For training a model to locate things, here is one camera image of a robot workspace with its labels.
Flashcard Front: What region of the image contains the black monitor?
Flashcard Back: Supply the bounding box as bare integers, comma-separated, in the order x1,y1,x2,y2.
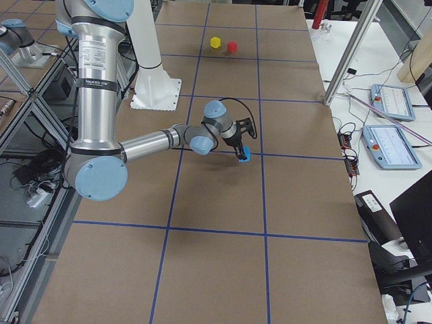
390,171,431,264

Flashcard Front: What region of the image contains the yellow cube block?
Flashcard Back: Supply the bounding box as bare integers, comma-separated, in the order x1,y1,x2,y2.
210,36,221,49

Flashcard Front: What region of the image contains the blue cube block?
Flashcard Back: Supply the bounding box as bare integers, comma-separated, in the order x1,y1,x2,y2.
239,146,251,163

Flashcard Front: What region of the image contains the teach pendant tablet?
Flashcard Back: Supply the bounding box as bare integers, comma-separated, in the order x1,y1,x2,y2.
362,125,422,170
370,84,416,122

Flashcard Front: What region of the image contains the aluminium frame post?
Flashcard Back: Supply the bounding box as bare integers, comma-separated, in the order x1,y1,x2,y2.
323,0,383,106

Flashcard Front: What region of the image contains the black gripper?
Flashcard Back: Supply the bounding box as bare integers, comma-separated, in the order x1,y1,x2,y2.
223,128,243,160

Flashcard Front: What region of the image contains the orange circuit board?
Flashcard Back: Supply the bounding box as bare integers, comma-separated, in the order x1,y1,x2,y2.
337,132,360,178

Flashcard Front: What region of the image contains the teach pendant tablet near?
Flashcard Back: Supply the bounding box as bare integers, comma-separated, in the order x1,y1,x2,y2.
362,125,422,170

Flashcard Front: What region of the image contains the red cube block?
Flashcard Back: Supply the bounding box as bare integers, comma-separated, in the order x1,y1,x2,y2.
227,41,238,53

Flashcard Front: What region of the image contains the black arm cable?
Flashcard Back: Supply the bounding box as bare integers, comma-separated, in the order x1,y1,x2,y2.
219,97,254,126

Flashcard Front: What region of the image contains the red cylinder bottle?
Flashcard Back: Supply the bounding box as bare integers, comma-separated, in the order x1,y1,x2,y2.
312,0,329,30

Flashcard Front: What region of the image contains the black box with label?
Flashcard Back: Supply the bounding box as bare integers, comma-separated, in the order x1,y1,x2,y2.
354,190,402,245

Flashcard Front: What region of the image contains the teach pendant tablet far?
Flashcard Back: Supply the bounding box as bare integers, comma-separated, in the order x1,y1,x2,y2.
370,84,416,122

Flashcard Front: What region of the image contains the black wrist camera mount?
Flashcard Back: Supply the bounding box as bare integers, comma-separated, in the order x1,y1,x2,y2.
236,117,257,139

